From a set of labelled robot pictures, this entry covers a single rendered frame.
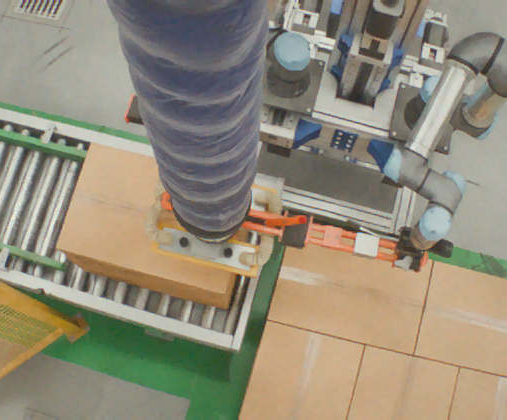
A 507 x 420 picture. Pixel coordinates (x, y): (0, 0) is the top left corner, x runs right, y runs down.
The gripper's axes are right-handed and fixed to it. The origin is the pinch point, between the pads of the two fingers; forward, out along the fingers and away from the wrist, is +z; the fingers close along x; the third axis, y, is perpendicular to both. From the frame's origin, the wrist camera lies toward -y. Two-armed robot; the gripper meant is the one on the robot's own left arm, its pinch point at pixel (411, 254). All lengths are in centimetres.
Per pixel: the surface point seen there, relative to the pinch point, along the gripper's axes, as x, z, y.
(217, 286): 19, 26, 55
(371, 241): -0.6, -1.3, 13.0
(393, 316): 8, 66, -12
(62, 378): 67, 121, 122
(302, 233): 2.1, -1.5, 33.4
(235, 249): 9, 11, 52
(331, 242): 2.6, -1.2, 24.5
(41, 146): -22, 57, 143
